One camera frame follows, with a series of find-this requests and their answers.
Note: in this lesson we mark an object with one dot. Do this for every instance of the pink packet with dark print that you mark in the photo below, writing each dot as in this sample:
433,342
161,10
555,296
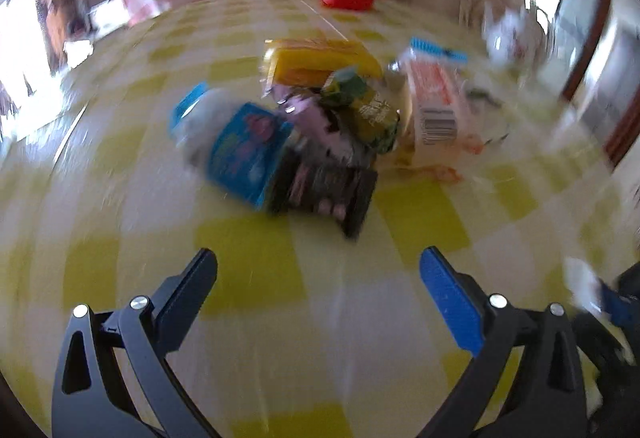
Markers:
320,122

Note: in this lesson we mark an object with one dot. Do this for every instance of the clear packet with blue label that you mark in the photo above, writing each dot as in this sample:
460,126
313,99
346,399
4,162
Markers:
235,152

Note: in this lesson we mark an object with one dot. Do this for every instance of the green snack packet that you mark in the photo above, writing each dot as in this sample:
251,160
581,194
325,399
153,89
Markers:
365,110

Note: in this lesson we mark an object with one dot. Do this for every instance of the small white blue candy packet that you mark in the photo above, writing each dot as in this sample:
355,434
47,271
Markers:
582,283

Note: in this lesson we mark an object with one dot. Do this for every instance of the yellow snack packet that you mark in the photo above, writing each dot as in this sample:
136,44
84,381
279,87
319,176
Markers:
320,60

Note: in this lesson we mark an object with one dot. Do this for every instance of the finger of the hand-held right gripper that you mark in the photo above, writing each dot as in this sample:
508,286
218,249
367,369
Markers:
615,305

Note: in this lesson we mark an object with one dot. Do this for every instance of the yellow checked tablecloth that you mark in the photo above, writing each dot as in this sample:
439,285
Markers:
250,268

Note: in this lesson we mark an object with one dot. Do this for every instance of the orange and white snack packet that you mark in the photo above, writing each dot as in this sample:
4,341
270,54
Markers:
435,87

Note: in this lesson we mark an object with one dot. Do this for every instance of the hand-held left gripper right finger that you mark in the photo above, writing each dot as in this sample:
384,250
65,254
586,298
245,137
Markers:
450,298

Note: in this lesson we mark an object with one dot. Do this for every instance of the white floral teapot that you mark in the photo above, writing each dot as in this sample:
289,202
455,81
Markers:
515,32

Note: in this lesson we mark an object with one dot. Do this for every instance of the black snack packet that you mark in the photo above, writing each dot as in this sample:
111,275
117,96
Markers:
325,193

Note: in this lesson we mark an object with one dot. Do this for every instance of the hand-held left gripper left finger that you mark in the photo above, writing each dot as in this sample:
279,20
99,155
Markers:
192,288

